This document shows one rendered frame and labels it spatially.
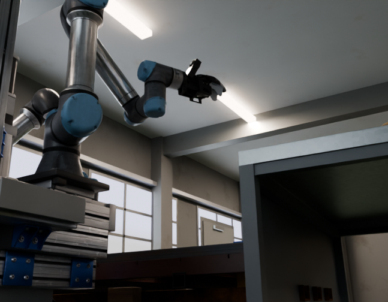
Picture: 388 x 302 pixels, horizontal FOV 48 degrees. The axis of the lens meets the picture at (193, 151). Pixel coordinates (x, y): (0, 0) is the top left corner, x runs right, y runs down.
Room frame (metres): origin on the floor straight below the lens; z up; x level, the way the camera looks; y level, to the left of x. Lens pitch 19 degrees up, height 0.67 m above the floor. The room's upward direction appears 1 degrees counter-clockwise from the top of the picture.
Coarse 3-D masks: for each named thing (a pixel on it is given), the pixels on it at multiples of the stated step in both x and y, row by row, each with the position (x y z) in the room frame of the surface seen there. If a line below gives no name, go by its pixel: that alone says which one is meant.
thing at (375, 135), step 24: (288, 144) 1.04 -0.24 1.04; (312, 144) 1.01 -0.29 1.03; (336, 144) 0.99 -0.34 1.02; (360, 144) 0.96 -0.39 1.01; (336, 168) 1.27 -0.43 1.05; (360, 168) 1.27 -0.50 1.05; (384, 168) 1.28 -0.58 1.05; (312, 192) 1.57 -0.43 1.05; (336, 192) 1.57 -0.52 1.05; (360, 192) 1.58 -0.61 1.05; (384, 192) 1.59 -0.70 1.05; (336, 216) 2.05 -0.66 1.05; (360, 216) 2.07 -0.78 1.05; (384, 216) 2.08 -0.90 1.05
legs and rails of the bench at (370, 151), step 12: (384, 144) 0.95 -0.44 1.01; (300, 156) 1.03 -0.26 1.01; (312, 156) 1.02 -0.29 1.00; (324, 156) 1.01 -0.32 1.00; (336, 156) 0.99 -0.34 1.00; (348, 156) 0.98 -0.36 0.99; (360, 156) 0.97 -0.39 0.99; (372, 156) 0.96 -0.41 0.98; (384, 156) 0.96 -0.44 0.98; (264, 168) 1.07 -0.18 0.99; (276, 168) 1.06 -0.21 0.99; (288, 168) 1.05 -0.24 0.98; (300, 168) 1.04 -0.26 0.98; (312, 168) 1.04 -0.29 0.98; (360, 228) 2.17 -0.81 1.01; (372, 228) 2.14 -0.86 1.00; (384, 228) 2.12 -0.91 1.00
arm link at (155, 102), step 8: (152, 80) 1.32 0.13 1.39; (152, 88) 1.32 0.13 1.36; (160, 88) 1.33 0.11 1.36; (144, 96) 1.35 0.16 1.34; (152, 96) 1.32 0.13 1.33; (160, 96) 1.33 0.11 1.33; (136, 104) 1.40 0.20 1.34; (144, 104) 1.34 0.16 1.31; (152, 104) 1.33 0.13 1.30; (160, 104) 1.33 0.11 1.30; (144, 112) 1.36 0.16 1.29; (152, 112) 1.34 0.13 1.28; (160, 112) 1.35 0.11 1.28
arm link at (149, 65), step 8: (144, 64) 1.31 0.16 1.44; (152, 64) 1.31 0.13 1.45; (160, 64) 1.34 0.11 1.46; (144, 72) 1.31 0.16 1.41; (152, 72) 1.32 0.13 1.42; (160, 72) 1.33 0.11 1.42; (168, 72) 1.35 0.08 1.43; (144, 80) 1.34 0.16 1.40; (160, 80) 1.33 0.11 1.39; (168, 80) 1.36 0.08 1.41
